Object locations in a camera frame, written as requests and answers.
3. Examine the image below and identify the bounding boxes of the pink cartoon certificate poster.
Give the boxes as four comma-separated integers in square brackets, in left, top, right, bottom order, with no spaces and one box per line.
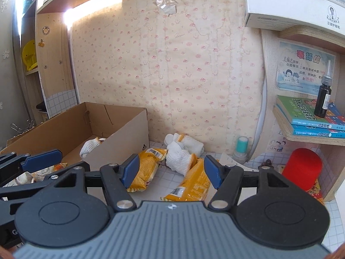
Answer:
[267,137,288,155]

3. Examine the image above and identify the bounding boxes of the blue spine book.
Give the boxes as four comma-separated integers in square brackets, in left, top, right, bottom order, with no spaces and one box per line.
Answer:
[276,95,345,130]
[274,105,345,139]

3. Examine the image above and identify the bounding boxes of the yellow snack packet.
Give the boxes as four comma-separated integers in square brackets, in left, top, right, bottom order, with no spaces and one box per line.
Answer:
[161,158,219,202]
[126,147,168,193]

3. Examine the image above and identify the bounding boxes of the light wooden shelf unit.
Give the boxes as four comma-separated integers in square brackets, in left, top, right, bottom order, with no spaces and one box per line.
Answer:
[259,25,345,203]

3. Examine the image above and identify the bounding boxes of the dark dropper bottle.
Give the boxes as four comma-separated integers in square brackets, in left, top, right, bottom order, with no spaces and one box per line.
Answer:
[314,60,333,118]

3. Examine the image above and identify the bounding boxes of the white cardboard carton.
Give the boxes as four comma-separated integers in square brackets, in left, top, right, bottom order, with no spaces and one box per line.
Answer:
[244,0,345,39]

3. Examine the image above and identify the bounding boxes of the brown cardboard box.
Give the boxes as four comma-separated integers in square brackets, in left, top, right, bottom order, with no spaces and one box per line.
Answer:
[0,102,148,192]

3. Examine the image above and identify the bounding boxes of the yellow plastic object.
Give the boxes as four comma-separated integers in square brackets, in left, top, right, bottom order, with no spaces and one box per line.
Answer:
[22,39,38,72]

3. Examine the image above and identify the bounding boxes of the colourful children's book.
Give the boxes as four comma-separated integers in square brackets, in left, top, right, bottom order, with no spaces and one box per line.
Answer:
[307,177,324,203]

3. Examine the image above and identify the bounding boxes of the clear tape scrap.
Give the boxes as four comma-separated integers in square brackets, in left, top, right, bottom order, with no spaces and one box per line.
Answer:
[153,0,177,16]

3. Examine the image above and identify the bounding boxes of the white paper sheet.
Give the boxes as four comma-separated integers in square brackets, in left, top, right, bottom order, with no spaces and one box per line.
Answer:
[218,152,260,172]

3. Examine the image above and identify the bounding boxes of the blue cartoon certificate poster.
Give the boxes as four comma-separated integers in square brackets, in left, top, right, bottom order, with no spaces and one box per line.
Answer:
[276,41,336,92]

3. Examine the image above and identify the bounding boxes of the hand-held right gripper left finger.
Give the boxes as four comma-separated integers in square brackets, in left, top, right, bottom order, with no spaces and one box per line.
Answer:
[52,153,141,213]

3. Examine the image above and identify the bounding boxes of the white lace curtain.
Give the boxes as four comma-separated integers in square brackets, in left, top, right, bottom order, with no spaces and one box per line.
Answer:
[0,0,31,143]

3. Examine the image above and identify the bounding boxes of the wooden side panel with stickers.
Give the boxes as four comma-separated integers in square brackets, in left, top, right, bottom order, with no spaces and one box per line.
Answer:
[20,0,79,120]

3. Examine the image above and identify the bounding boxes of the red cylindrical speaker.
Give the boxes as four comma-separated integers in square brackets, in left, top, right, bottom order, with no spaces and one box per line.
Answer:
[281,147,323,193]

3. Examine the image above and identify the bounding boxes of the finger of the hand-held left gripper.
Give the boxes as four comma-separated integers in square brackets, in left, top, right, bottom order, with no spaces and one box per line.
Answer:
[0,174,60,203]
[0,149,63,176]

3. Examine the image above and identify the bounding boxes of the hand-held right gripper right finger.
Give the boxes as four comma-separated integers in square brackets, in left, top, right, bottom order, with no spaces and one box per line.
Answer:
[203,154,293,211]

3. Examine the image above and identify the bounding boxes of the white grid desktop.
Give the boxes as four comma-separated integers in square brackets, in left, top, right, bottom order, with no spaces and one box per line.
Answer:
[126,140,345,254]

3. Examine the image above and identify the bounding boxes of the teal capped small bottle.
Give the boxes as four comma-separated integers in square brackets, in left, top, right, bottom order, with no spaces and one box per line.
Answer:
[233,137,250,165]

